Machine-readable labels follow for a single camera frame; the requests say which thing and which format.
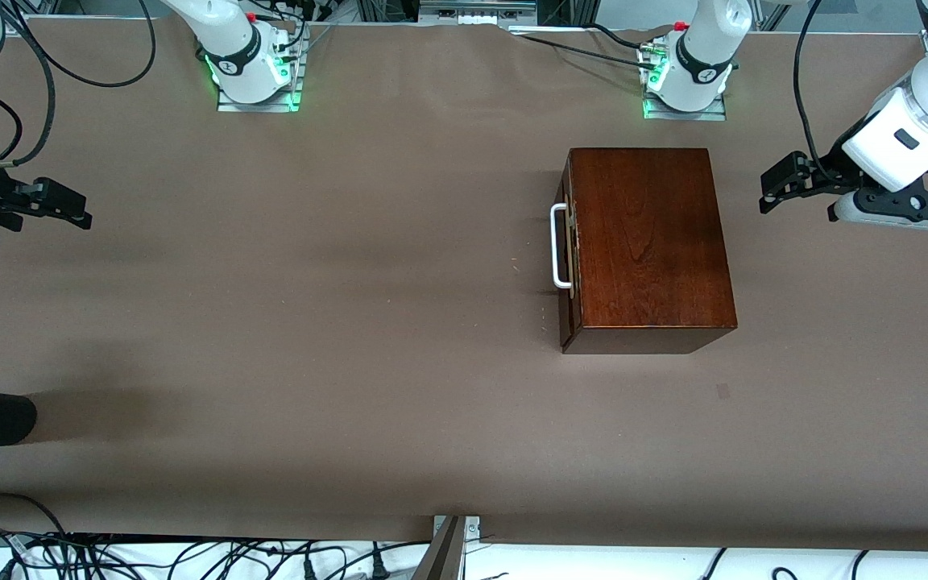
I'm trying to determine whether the thin black table cable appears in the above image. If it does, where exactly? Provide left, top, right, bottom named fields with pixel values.
left=522, top=34, right=662, bottom=69

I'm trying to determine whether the dark brown wooden cabinet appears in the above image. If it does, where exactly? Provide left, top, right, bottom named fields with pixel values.
left=558, top=147, right=738, bottom=355

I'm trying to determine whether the dark metal beam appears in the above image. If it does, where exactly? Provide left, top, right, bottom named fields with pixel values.
left=412, top=516, right=467, bottom=580

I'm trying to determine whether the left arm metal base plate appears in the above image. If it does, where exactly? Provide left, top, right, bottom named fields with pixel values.
left=643, top=44, right=728, bottom=122

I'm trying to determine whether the brown paper table cover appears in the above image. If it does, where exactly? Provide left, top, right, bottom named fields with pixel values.
left=0, top=16, right=928, bottom=555

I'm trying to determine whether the thick black table cable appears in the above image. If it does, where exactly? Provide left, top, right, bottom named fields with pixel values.
left=589, top=23, right=652, bottom=51

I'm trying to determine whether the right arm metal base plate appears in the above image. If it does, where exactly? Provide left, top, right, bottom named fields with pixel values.
left=217, top=24, right=305, bottom=114

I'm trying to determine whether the large black looped floor cable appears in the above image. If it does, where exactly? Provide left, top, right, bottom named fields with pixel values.
left=0, top=491, right=72, bottom=538

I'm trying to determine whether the black looping arm cable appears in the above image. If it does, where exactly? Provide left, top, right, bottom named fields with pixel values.
left=25, top=0, right=159, bottom=88

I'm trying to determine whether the silver aluminium frame rail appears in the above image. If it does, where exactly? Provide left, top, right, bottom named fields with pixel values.
left=418, top=0, right=538, bottom=23

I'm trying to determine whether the silver metal bracket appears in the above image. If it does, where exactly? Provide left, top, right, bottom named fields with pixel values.
left=432, top=516, right=482, bottom=543

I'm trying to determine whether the tangled black floor cable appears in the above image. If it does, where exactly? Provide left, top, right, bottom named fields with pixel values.
left=0, top=528, right=296, bottom=580

